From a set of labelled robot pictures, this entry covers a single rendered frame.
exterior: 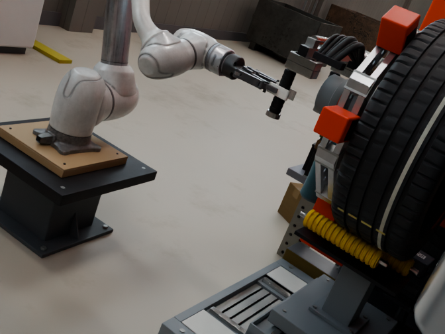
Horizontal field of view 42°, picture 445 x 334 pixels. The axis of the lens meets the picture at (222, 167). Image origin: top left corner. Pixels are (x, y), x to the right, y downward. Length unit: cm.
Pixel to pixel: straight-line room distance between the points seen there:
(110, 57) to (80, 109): 27
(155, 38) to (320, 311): 98
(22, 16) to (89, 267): 238
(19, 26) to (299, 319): 294
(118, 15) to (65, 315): 105
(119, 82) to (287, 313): 101
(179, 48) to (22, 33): 255
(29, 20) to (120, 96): 209
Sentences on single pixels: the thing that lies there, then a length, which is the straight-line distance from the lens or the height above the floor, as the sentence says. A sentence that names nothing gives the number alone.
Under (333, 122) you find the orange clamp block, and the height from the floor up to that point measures 86.
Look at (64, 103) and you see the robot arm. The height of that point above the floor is 49.
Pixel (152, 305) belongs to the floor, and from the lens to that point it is 203.
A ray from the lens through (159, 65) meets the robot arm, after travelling 170.
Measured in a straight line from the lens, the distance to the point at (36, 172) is 197.
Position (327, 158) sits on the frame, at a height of 75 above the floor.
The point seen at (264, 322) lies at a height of 15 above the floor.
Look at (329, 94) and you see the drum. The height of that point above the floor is 86.
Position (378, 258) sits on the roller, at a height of 52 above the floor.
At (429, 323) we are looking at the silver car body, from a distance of 90.
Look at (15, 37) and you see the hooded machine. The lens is 418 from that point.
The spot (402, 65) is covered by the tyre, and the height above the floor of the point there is 104.
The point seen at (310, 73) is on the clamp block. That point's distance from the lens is 166.
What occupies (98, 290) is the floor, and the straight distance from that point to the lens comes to 202.
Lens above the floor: 116
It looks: 20 degrees down
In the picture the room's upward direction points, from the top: 21 degrees clockwise
